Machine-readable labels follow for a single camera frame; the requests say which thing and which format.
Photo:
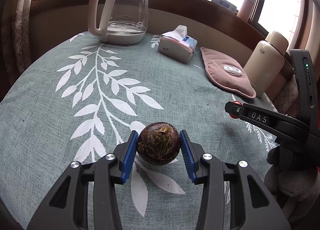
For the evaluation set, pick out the person's right hand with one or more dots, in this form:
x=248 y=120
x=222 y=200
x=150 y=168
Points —
x=295 y=187

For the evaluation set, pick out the wooden window frame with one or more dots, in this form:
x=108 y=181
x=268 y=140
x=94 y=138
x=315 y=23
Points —
x=187 y=4

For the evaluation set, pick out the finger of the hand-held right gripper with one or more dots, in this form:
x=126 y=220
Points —
x=260 y=118

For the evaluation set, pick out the round red cherry tomato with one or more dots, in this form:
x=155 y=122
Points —
x=234 y=115

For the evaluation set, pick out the cream thermos jug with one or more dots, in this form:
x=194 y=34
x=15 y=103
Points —
x=265 y=64

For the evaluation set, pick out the dark brown water chestnut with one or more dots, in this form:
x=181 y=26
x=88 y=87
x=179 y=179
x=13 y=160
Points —
x=160 y=144

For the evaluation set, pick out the pink electric hot water bag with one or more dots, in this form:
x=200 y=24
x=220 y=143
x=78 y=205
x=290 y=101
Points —
x=220 y=74

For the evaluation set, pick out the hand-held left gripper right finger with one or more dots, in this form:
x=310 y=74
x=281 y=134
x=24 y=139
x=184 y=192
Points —
x=187 y=154

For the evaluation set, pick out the white and blue box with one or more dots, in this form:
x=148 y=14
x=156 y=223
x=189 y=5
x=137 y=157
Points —
x=222 y=3

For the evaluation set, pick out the patterned beige curtain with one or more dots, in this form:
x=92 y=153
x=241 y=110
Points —
x=287 y=97
x=15 y=32

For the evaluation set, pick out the soft tissue pack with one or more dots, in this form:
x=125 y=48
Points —
x=175 y=49

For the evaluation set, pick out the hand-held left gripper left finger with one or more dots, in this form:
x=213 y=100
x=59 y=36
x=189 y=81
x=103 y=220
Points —
x=130 y=154

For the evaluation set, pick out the pink tumbler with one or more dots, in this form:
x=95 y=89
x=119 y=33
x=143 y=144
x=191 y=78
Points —
x=245 y=8

